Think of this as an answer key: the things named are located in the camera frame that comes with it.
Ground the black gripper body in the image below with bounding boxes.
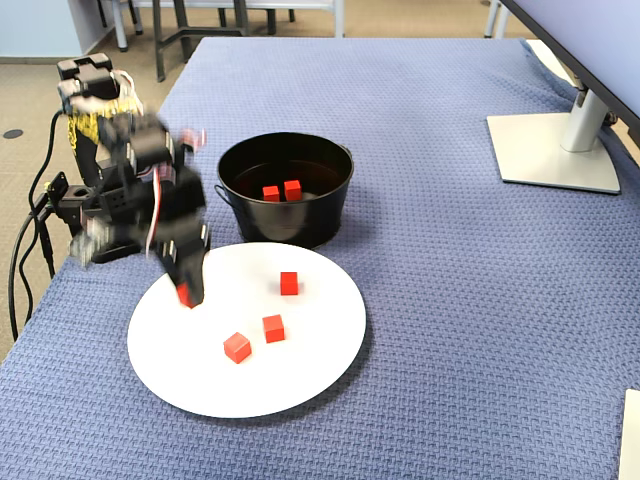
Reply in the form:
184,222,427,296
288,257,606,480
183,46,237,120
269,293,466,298
152,167,210,261

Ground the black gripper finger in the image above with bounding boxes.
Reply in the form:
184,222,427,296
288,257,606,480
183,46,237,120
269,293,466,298
157,257,184,296
182,247,207,307

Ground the white round plate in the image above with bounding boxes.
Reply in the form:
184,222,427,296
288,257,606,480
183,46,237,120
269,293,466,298
126,241,368,419

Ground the black metal bucket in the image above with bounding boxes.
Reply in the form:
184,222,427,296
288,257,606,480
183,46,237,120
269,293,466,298
214,131,355,250

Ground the light grey furniture leg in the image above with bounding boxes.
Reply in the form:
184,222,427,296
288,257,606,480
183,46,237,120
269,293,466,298
110,0,132,53

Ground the blue woven table cloth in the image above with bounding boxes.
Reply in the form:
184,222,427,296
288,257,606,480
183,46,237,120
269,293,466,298
0,37,640,480

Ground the silver monitor stand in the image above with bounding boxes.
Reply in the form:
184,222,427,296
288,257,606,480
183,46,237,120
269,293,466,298
486,88,622,195

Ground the computer monitor screen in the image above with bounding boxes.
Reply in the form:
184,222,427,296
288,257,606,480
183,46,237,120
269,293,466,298
499,0,640,126

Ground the white flat board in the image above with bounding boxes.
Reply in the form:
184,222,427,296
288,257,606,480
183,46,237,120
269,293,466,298
617,388,640,480

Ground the red white gripper servo wire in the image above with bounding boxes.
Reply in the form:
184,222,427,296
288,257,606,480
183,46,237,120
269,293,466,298
143,167,169,259

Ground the thin black camera cable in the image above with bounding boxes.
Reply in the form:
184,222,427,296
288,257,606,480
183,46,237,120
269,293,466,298
29,109,66,201

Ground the dark metal table frame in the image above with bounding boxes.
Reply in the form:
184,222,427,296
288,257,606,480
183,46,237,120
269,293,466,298
152,0,279,84

